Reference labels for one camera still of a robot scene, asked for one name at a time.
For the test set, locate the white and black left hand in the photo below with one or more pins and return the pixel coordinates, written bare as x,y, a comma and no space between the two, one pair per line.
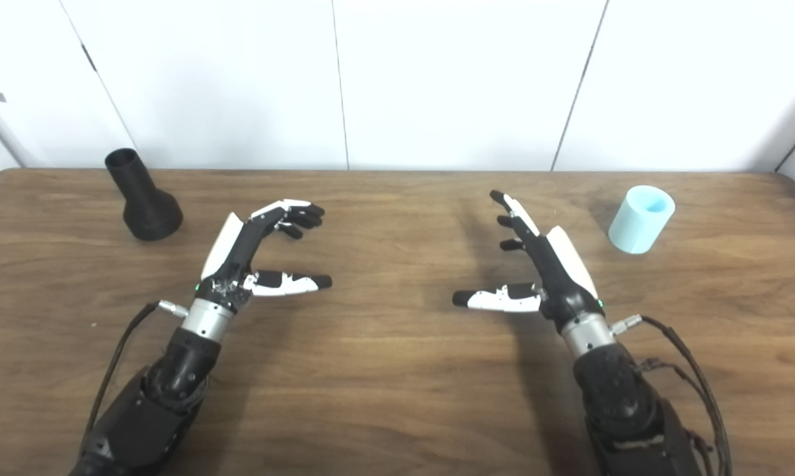
228,264

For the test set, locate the white and black right hand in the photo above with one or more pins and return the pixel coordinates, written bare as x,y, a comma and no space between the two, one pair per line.
559,277

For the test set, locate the black funnel-shaped nozzle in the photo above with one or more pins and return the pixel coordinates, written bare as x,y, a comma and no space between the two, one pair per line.
149,211

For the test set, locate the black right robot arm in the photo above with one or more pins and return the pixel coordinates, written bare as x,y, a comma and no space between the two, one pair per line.
615,396

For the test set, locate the black wall panel hinge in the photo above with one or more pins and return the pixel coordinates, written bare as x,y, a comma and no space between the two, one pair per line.
89,58

